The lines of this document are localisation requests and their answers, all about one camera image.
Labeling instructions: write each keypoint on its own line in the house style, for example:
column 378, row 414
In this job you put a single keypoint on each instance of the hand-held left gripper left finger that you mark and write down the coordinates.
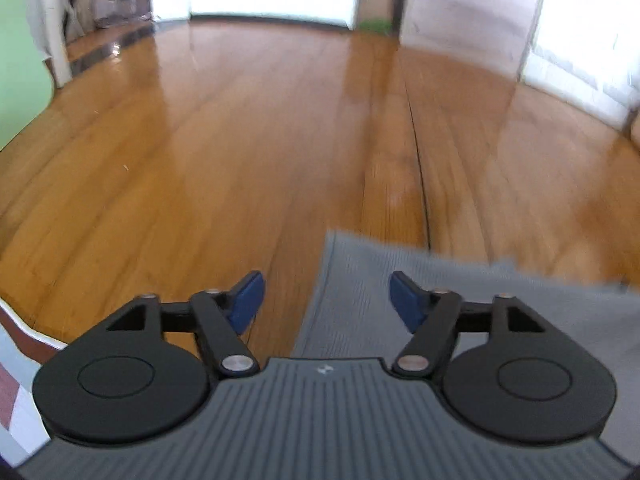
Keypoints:
column 247, row 301

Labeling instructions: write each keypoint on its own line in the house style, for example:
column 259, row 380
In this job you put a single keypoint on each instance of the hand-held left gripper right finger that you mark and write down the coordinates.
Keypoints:
column 405, row 301

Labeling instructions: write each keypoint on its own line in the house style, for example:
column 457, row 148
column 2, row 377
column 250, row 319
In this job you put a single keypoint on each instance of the grey garment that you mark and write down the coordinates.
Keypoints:
column 350, row 295

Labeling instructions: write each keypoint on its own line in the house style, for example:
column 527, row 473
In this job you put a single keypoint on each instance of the patterned floor mat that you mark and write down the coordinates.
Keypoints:
column 15, row 385

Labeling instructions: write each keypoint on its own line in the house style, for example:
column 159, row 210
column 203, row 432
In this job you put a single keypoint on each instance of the green mat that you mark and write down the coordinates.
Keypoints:
column 375, row 25

